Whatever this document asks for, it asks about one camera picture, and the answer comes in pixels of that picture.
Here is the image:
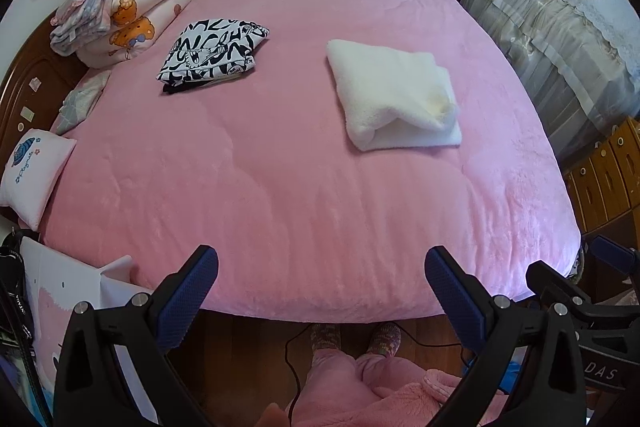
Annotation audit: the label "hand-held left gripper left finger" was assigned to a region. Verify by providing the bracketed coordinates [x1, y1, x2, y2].
[52, 245, 220, 427]

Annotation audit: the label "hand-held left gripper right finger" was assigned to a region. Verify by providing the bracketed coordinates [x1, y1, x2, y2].
[424, 245, 588, 427]

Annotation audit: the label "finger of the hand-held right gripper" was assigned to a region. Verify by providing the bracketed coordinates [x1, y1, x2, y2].
[590, 234, 640, 279]
[525, 259, 602, 329]

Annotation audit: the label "white fluffy towel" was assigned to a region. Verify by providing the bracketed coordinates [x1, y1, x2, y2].
[326, 39, 463, 152]

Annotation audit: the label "person's left hand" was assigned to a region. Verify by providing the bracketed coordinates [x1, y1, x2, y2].
[259, 402, 292, 427]

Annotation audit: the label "person's right foot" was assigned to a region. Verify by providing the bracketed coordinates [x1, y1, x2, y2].
[366, 322, 402, 356]

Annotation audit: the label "person's foot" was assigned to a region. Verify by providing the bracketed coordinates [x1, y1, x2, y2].
[366, 322, 402, 356]
[309, 322, 344, 359]

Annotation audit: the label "wooden drawer chest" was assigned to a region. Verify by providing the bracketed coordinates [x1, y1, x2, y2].
[562, 117, 640, 234]

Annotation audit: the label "pink fleece robe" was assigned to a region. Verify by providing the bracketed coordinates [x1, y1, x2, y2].
[422, 368, 507, 427]

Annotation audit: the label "pink white printed box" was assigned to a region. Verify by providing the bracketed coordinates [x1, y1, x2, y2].
[21, 238, 157, 427]

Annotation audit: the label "person in pink pajamas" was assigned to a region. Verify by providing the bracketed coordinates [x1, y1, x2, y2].
[283, 324, 473, 408]

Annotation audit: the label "person's left foot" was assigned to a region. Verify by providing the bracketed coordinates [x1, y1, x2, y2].
[309, 322, 344, 359]

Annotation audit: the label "person's pink pajama legs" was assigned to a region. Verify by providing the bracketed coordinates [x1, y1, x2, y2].
[289, 351, 431, 427]

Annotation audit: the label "pink bed blanket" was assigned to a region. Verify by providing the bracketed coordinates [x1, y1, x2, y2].
[40, 0, 583, 324]

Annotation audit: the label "white shell print pillow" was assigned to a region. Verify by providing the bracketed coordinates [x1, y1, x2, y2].
[0, 128, 79, 232]

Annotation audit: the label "pale quilted pillow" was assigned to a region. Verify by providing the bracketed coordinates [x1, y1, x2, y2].
[50, 69, 114, 136]

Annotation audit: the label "lace covered furniture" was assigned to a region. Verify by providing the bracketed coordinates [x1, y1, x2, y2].
[460, 0, 640, 164]

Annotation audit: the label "black white printed folded garment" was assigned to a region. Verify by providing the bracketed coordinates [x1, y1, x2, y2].
[156, 19, 271, 96]

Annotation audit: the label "wooden headboard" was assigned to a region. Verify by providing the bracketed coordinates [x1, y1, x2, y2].
[0, 14, 90, 224]

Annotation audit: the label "bear print folded quilt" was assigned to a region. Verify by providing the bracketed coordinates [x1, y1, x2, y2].
[75, 0, 194, 69]

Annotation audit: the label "black lanyard strap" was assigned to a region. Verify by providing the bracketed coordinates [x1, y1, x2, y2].
[0, 227, 37, 427]

